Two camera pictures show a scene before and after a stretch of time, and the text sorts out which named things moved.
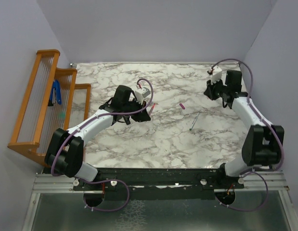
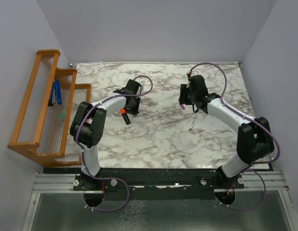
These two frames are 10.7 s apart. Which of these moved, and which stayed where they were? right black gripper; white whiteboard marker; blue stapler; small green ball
Moved: right black gripper
Stayed: blue stapler; white whiteboard marker; small green ball
